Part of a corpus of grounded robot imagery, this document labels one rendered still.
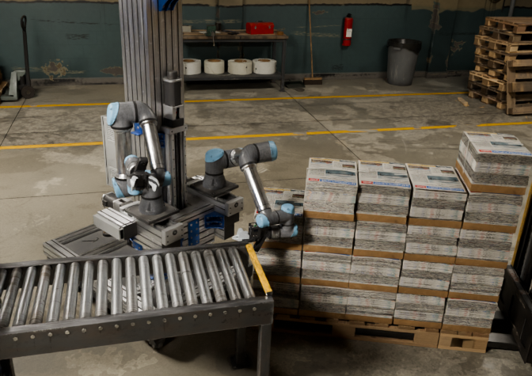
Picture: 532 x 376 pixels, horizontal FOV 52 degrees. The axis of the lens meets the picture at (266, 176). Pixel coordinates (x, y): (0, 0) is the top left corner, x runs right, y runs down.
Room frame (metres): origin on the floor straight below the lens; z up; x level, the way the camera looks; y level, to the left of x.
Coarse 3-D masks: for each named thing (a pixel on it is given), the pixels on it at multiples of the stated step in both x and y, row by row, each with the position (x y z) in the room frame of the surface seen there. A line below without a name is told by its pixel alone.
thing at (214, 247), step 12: (132, 252) 2.36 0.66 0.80; (144, 252) 2.37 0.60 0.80; (156, 252) 2.37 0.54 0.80; (168, 252) 2.38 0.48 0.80; (240, 252) 2.47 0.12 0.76; (0, 264) 2.20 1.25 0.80; (12, 264) 2.21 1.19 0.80; (24, 264) 2.21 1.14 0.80; (36, 264) 2.21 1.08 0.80; (48, 264) 2.22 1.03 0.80; (96, 264) 2.28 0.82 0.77; (108, 264) 2.29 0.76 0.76; (204, 264) 2.42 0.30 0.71; (24, 276) 2.19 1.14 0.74; (36, 276) 2.21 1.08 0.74; (96, 276) 2.28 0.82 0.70; (108, 276) 2.29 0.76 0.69
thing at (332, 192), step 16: (320, 176) 2.82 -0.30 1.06; (336, 176) 2.84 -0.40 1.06; (352, 176) 2.85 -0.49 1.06; (320, 192) 2.74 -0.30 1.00; (336, 192) 2.74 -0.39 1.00; (352, 192) 2.72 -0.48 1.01; (304, 208) 2.75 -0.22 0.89; (320, 208) 2.75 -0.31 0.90; (336, 208) 2.74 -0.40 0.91; (352, 208) 2.73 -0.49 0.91
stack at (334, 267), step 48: (288, 192) 3.08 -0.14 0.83; (288, 240) 2.78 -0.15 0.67; (336, 240) 2.75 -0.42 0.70; (384, 240) 2.73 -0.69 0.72; (432, 240) 2.71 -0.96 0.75; (288, 288) 2.78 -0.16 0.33; (336, 288) 2.74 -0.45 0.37; (432, 288) 2.70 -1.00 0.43; (336, 336) 2.74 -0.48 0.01; (432, 336) 2.69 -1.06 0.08
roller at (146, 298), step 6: (144, 258) 2.31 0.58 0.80; (144, 264) 2.25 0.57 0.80; (144, 270) 2.20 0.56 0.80; (144, 276) 2.15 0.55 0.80; (144, 282) 2.11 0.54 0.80; (150, 282) 2.14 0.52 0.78; (144, 288) 2.06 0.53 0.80; (150, 288) 2.08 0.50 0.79; (144, 294) 2.01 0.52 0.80; (150, 294) 2.02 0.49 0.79; (144, 300) 1.97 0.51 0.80; (150, 300) 1.98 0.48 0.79; (144, 306) 1.93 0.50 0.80; (150, 306) 1.93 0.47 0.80
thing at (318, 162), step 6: (312, 162) 3.02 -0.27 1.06; (318, 162) 3.03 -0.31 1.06; (324, 162) 3.03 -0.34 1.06; (330, 162) 3.03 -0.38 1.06; (336, 162) 3.04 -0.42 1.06; (342, 162) 3.04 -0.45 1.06; (348, 162) 3.05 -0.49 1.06; (354, 162) 3.06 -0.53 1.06; (336, 168) 2.96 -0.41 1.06; (342, 168) 2.96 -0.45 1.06; (348, 168) 2.96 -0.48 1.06; (354, 168) 2.97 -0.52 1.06
